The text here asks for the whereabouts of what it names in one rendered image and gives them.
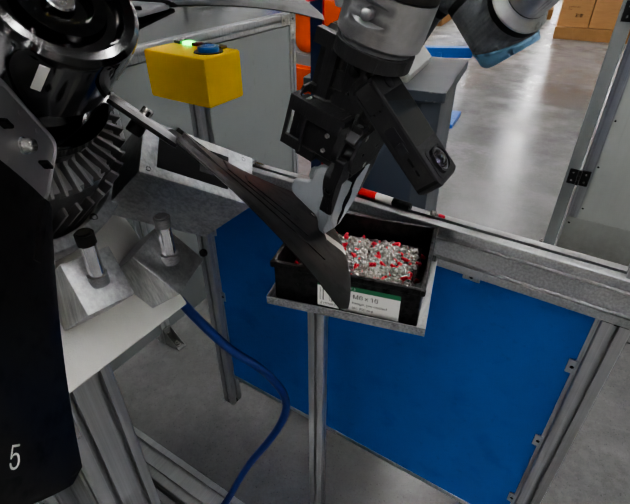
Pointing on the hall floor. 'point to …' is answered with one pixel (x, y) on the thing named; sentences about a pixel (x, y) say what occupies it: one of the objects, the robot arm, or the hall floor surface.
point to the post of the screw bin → (317, 346)
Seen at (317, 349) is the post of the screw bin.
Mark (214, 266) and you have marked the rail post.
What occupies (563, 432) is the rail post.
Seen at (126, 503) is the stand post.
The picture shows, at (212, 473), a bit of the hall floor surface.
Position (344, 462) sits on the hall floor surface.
